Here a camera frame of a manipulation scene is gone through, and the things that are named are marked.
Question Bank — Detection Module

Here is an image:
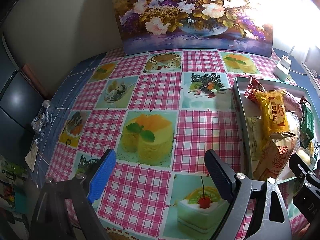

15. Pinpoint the orange bread roll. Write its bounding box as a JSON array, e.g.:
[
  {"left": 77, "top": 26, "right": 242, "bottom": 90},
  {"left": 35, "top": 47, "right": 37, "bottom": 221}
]
[{"left": 253, "top": 132, "right": 298, "bottom": 181}]

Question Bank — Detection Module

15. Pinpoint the green snack packet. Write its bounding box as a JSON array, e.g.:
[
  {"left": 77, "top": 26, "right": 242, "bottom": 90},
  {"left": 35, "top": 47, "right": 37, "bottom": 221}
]
[{"left": 300, "top": 109, "right": 315, "bottom": 148}]

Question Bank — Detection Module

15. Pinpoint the yellow cake packet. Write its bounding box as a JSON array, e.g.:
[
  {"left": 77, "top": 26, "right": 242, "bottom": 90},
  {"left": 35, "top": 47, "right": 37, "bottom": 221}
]
[{"left": 253, "top": 89, "right": 297, "bottom": 139}]

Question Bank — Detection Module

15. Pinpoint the round rice cracker packet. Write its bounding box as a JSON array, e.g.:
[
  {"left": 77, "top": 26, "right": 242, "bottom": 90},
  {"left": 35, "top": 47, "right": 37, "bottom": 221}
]
[{"left": 286, "top": 112, "right": 300, "bottom": 136}]

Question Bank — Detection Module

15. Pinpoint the red snack bag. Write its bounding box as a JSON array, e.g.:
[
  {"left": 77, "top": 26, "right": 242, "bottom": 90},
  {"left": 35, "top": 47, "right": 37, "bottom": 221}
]
[{"left": 244, "top": 76, "right": 266, "bottom": 105}]

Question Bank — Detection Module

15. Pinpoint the round pale yellow bun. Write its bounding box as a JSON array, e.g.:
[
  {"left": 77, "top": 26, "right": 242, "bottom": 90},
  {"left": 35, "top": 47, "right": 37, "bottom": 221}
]
[{"left": 297, "top": 147, "right": 315, "bottom": 168}]

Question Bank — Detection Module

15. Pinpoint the pink snack packet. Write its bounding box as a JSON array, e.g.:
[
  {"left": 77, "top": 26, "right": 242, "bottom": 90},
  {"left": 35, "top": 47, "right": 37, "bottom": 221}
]
[{"left": 283, "top": 92, "right": 302, "bottom": 115}]

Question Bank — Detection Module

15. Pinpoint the teal rimmed white tray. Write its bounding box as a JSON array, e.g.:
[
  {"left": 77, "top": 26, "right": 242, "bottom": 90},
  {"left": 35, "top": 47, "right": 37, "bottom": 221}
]
[{"left": 232, "top": 76, "right": 320, "bottom": 183}]

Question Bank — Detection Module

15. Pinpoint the pink checkered food tablecloth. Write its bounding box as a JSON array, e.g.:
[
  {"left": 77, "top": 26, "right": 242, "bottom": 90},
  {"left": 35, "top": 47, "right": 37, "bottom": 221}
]
[{"left": 46, "top": 48, "right": 311, "bottom": 240}]

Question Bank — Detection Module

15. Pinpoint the white power adapter cube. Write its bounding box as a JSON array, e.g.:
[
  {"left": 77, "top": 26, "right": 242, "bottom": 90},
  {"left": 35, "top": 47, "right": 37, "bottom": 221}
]
[{"left": 273, "top": 56, "right": 291, "bottom": 82}]

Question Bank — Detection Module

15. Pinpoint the floral painting canvas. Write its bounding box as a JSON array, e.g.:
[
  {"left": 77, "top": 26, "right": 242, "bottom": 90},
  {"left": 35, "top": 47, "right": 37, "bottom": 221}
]
[{"left": 111, "top": 0, "right": 273, "bottom": 57}]

